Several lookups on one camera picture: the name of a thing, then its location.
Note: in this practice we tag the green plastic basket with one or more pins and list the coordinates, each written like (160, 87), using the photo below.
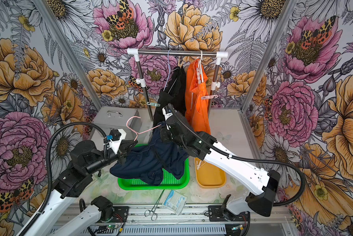
(169, 182)

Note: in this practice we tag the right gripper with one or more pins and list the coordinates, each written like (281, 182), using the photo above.
(164, 131)

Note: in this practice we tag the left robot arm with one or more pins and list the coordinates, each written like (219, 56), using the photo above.
(70, 184)

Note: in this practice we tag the clothes rack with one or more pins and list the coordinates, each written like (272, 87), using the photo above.
(219, 56)

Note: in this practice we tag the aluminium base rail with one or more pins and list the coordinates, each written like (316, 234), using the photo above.
(194, 220)

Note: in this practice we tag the black shorts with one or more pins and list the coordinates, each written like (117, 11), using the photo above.
(174, 93)

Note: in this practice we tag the pink clothespin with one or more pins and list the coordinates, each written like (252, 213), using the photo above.
(208, 97)

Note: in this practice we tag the blue hanger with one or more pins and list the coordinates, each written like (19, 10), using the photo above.
(169, 69)

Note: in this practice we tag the yellow plastic tray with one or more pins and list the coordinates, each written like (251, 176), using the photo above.
(209, 176)

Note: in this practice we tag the orange shorts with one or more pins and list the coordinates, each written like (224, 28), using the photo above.
(196, 108)

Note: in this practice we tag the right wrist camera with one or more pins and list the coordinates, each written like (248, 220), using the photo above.
(167, 113)

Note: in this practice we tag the white hanger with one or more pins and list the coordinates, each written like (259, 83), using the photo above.
(200, 76)

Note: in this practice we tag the surgical mask packet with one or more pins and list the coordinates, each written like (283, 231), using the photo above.
(175, 202)

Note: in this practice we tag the white clothespin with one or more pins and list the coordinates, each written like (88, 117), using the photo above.
(198, 164)

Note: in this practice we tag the pink hanger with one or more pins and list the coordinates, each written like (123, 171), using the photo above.
(135, 125)

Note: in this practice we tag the navy blue shorts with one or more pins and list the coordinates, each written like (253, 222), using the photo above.
(149, 162)

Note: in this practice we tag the silver metal case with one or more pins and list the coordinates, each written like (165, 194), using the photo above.
(109, 118)

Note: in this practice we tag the metal surgical scissors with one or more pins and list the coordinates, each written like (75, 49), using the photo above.
(152, 212)

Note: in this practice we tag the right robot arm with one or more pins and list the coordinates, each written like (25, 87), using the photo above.
(261, 184)

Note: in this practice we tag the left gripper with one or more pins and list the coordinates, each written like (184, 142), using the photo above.
(123, 152)

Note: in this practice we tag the green clothespin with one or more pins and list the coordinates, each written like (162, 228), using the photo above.
(153, 104)

